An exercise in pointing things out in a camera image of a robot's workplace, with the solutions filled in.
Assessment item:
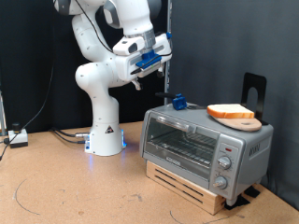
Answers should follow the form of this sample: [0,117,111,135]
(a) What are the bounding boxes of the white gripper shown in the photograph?
[112,32,173,91]

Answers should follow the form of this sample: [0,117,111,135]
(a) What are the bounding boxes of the slice of white bread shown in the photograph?
[206,104,255,119]

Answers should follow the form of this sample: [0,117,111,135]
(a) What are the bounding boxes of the silver oven knob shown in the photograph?
[212,175,229,190]
[217,155,233,171]

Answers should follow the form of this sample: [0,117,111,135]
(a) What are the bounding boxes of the silver toaster oven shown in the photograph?
[138,103,275,206]

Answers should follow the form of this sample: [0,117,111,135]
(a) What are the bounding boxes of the vertical aluminium pole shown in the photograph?
[164,0,173,105]

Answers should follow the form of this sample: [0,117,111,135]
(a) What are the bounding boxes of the black metal bookend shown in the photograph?
[240,72,269,126]

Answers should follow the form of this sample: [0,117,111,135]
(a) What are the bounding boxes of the round wooden cutting board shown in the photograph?
[211,115,263,133]

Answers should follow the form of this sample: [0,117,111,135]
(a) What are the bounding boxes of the wooden slatted crate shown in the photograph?
[146,160,227,216]

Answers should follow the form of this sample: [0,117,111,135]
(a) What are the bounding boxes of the white power adapter box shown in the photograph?
[7,122,29,149]

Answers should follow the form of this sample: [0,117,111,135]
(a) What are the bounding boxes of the black foam pad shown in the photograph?
[223,194,251,211]
[244,185,262,199]

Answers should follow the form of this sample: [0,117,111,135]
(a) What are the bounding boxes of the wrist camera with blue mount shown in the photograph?
[130,49,164,76]

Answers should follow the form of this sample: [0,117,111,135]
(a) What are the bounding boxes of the black camera cable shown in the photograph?
[74,0,173,76]

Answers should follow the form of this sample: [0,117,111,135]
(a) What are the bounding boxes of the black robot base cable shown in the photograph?
[50,126,92,138]
[53,132,88,145]

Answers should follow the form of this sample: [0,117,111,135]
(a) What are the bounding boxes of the long black hanging cable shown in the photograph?
[0,59,56,162]

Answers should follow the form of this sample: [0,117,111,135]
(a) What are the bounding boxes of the thin aluminium frame post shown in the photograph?
[0,91,7,137]

